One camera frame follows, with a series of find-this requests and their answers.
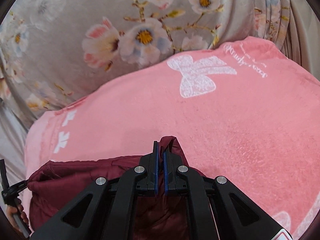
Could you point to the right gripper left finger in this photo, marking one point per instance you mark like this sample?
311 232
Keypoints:
105 209

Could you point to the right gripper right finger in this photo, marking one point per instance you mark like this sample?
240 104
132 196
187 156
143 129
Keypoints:
216 208

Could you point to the maroon quilted puffer jacket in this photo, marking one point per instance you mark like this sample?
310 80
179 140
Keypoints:
55 184

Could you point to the person's left hand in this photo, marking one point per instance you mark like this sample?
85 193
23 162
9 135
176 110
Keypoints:
11 211

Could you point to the pink fleece blanket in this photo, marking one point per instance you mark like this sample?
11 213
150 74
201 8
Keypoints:
244 111

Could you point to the grey floral bed sheet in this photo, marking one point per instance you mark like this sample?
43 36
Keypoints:
55 52

